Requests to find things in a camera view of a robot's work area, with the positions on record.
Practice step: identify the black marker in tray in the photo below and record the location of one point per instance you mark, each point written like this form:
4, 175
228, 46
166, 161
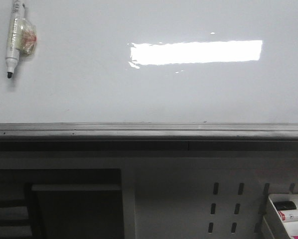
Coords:
284, 205

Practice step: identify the white black-tipped whiteboard marker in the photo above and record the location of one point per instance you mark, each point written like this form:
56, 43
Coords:
21, 39

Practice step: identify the white whiteboard with metal frame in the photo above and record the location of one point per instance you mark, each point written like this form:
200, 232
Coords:
154, 74

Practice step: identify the white marker tray bin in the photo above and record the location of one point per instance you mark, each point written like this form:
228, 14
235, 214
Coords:
273, 227

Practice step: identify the red capped white marker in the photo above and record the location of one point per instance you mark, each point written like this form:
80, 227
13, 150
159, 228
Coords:
288, 215

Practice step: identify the dark framed panel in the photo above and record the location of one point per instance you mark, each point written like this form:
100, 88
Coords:
75, 203

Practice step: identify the white pegboard panel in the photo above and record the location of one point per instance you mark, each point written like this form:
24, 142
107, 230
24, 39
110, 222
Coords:
202, 198

